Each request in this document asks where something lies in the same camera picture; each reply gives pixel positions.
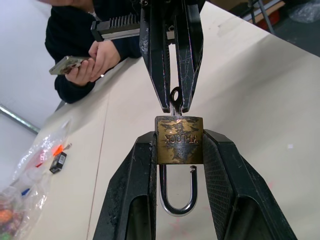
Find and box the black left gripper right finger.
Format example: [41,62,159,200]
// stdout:
[202,128,299,240]

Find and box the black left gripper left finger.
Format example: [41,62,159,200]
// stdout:
[92,130,159,240]

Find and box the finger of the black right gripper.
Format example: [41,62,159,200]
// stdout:
[174,0,205,114]
[138,0,171,113]

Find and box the small silver padlock key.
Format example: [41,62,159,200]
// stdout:
[169,86,183,117]

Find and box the smartphone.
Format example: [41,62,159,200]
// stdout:
[48,55,92,76]

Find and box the brass padlock with steel shackle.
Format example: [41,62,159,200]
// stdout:
[154,115,205,217]

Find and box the person's bare hand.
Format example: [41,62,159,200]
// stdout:
[65,39,126,84]

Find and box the person's dark sleeved upper body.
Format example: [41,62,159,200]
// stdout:
[44,0,144,66]

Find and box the small black box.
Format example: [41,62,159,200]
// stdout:
[49,151,68,175]

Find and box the red crate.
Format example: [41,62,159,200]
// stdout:
[257,10,285,28]

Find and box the clear plastic bag of items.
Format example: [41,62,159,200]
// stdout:
[0,119,73,240]

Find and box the crumpled clear plastic wrap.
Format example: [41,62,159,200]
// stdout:
[288,0,320,25]

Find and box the grey metal frame leg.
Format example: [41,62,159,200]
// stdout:
[250,0,276,35]

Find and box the grey metal frame bar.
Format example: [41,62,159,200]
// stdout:
[0,103,41,134]

